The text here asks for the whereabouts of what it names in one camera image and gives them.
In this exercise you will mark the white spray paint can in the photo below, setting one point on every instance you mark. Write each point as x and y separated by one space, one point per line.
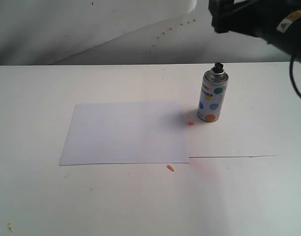
214 85

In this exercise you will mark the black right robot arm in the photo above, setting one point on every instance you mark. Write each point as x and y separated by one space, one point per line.
278 22

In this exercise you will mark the white paper sheet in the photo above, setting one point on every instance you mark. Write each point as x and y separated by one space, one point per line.
126 133

